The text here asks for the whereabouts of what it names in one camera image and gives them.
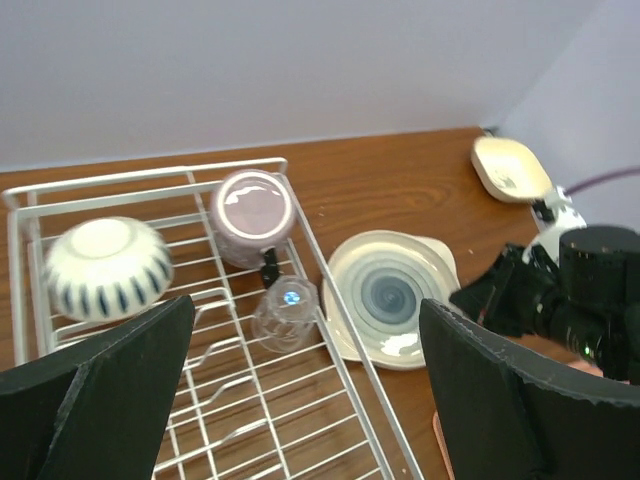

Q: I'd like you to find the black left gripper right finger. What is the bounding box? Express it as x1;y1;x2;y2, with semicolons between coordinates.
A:
419;299;639;479

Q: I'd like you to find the purple translucent measuring cup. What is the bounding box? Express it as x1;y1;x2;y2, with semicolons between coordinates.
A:
210;169;295;288

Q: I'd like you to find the white wire dish rack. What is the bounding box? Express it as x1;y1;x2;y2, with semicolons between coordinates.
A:
1;157;421;479

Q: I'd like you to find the white bowl with blue dashes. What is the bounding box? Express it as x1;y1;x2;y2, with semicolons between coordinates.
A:
44;216;174;323

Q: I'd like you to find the small clear glass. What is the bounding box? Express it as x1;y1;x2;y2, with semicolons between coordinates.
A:
251;275;318;354

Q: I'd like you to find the cream plate with blue swirl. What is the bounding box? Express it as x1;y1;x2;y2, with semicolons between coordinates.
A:
328;230;460;371

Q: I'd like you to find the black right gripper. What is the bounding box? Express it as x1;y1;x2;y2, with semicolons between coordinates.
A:
449;225;639;385

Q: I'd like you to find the cream square panda bowl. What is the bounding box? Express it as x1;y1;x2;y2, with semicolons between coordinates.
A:
471;136;553;203

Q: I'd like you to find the pink plastic tray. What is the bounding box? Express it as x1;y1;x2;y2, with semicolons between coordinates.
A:
432;412;455;480

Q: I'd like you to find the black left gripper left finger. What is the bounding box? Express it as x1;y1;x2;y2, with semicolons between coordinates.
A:
1;296;195;479

